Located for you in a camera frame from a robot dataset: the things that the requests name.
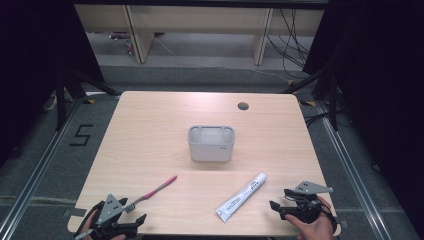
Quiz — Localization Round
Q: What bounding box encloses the white plastic holder box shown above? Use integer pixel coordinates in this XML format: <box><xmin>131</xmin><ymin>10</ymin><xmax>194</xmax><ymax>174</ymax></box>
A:
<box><xmin>187</xmin><ymin>124</ymin><xmax>237</xmax><ymax>164</ymax></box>

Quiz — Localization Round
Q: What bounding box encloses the pink toothbrush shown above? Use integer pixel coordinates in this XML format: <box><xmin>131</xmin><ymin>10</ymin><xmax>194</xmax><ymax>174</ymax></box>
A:
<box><xmin>124</xmin><ymin>174</ymin><xmax>178</xmax><ymax>214</ymax></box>

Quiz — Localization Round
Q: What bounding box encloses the person's left hand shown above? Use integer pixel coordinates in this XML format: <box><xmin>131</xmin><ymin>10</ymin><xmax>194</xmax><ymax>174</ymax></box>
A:
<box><xmin>79</xmin><ymin>218</ymin><xmax>127</xmax><ymax>240</ymax></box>

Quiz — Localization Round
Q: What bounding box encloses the person's right hand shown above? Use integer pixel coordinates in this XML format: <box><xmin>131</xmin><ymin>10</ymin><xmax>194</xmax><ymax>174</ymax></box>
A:
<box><xmin>284</xmin><ymin>195</ymin><xmax>336</xmax><ymax>240</ymax></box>

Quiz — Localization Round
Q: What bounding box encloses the white toothpaste tube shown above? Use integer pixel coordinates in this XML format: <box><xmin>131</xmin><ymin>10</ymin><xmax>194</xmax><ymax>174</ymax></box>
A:
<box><xmin>215</xmin><ymin>172</ymin><xmax>268</xmax><ymax>224</ymax></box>

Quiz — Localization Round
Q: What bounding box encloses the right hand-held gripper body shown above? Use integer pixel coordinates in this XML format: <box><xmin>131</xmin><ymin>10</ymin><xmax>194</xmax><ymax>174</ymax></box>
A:
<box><xmin>283</xmin><ymin>180</ymin><xmax>334</xmax><ymax>225</ymax></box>

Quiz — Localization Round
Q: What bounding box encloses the black curtain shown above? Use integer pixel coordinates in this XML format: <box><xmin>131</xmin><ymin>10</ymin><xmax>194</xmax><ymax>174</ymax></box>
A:
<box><xmin>301</xmin><ymin>0</ymin><xmax>424</xmax><ymax>231</ymax></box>
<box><xmin>0</xmin><ymin>0</ymin><xmax>106</xmax><ymax>168</ymax></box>

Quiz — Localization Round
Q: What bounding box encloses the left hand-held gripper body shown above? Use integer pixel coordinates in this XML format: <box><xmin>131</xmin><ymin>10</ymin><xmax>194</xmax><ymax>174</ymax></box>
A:
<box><xmin>73</xmin><ymin>194</ymin><xmax>138</xmax><ymax>240</ymax></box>

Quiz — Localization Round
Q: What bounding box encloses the bundle of black cables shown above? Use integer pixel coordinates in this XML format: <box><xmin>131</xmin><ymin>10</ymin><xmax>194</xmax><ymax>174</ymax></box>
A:
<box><xmin>265</xmin><ymin>9</ymin><xmax>312</xmax><ymax>80</ymax></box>

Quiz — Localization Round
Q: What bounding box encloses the light wooden desk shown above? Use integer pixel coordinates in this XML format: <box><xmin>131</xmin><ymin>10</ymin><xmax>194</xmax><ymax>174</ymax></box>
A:
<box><xmin>74</xmin><ymin>4</ymin><xmax>326</xmax><ymax>66</ymax></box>

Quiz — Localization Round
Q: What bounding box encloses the black metal stand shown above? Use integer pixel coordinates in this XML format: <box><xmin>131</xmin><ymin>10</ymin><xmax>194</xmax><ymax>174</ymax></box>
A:
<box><xmin>282</xmin><ymin>64</ymin><xmax>340</xmax><ymax>132</ymax></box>
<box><xmin>54</xmin><ymin>64</ymin><xmax>122</xmax><ymax>132</ymax></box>

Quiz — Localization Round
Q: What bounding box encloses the aluminium floor rail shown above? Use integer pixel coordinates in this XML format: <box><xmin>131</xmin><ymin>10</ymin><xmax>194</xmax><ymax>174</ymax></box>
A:
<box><xmin>0</xmin><ymin>95</ymin><xmax>85</xmax><ymax>240</ymax></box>
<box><xmin>315</xmin><ymin>99</ymin><xmax>393</xmax><ymax>240</ymax></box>

